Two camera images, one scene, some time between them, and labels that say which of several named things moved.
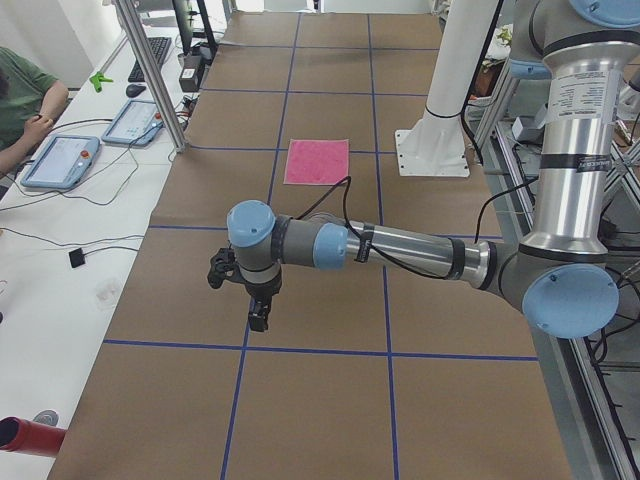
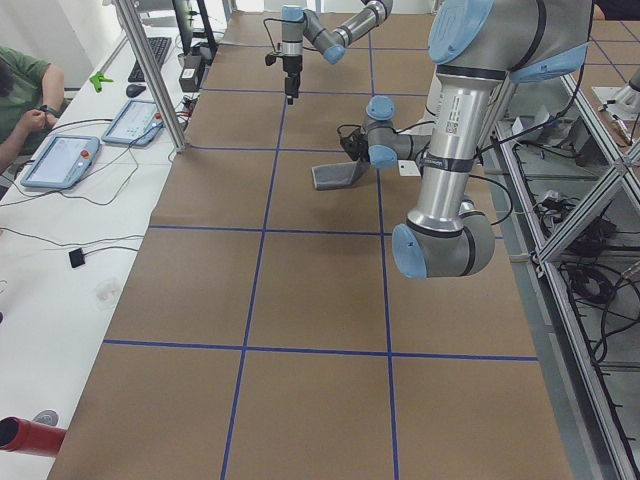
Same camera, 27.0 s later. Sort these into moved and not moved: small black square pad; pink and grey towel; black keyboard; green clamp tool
Moved: pink and grey towel
Not moved: black keyboard; green clamp tool; small black square pad
